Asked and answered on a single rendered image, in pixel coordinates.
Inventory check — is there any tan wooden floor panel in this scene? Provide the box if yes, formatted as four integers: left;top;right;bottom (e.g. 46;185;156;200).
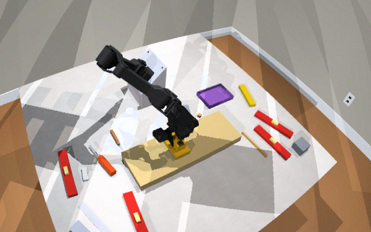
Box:
121;111;242;190

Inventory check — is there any purple shallow tray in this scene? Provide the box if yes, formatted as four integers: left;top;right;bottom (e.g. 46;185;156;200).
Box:
196;83;234;109

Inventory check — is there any orange-handled screwdriver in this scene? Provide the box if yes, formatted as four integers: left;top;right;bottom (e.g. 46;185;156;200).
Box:
89;145;117;176

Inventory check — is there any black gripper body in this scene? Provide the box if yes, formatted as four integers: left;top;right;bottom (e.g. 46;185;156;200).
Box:
152;116;199;143

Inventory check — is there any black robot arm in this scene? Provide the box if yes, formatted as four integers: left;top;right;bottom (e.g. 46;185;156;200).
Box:
96;45;194;140

